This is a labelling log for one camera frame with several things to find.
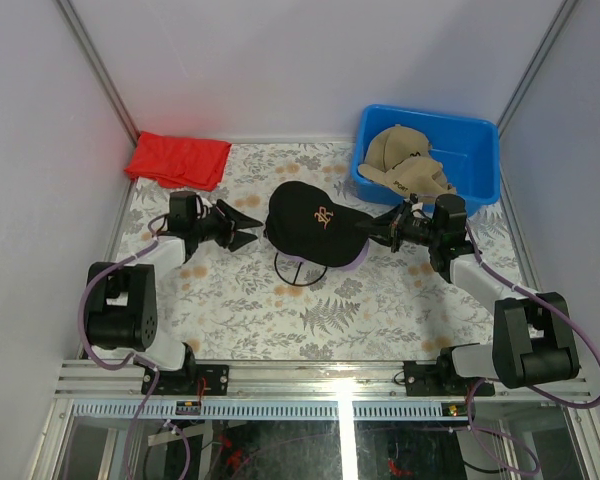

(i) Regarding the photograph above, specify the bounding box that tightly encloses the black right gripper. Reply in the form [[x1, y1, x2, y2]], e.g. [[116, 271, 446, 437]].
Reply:
[[355, 201, 442, 254]]

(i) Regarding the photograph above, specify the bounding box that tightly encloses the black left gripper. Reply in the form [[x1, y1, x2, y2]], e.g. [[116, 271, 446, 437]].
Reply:
[[192, 200, 263, 250]]

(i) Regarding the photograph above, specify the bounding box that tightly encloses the purple baseball cap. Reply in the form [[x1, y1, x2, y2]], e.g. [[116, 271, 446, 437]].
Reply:
[[286, 241, 370, 271]]

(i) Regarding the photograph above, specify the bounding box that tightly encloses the black baseball cap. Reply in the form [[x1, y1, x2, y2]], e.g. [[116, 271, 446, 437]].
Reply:
[[265, 181, 371, 268]]

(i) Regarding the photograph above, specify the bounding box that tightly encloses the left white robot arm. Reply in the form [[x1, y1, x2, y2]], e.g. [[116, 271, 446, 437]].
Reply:
[[77, 191, 263, 395]]

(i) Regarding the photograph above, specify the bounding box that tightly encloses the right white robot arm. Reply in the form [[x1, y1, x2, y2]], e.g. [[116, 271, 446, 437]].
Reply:
[[356, 194, 580, 395]]

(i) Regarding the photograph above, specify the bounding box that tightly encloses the beige sport baseball cap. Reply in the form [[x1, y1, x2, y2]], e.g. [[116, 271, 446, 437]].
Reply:
[[358, 156, 457, 204]]

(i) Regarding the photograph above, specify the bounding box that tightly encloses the floral patterned table mat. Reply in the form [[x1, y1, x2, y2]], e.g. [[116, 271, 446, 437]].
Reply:
[[116, 143, 522, 360]]

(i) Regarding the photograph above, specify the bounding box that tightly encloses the red folded cloth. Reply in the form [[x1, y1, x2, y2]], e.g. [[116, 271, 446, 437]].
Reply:
[[124, 132, 232, 192]]

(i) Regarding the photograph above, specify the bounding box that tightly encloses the blue plastic bin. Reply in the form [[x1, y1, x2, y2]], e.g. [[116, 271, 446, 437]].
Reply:
[[350, 104, 500, 216]]

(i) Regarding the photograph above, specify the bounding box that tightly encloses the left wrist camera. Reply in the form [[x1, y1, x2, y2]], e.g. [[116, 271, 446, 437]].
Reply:
[[195, 195, 215, 217]]

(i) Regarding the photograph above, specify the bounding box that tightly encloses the black wire hat stand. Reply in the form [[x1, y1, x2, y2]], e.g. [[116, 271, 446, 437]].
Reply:
[[273, 253, 328, 288]]

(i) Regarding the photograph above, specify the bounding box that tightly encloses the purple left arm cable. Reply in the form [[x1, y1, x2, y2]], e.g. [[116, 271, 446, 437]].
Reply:
[[79, 212, 191, 480]]

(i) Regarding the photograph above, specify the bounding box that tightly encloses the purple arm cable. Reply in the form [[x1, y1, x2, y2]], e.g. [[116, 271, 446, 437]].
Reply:
[[79, 212, 191, 480], [462, 219, 600, 476]]

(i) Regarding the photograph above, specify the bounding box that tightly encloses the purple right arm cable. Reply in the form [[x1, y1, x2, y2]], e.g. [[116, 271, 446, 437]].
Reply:
[[462, 219, 600, 476]]

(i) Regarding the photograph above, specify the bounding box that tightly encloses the aluminium mounting rail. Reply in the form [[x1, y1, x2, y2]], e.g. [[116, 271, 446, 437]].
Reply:
[[54, 360, 594, 401]]

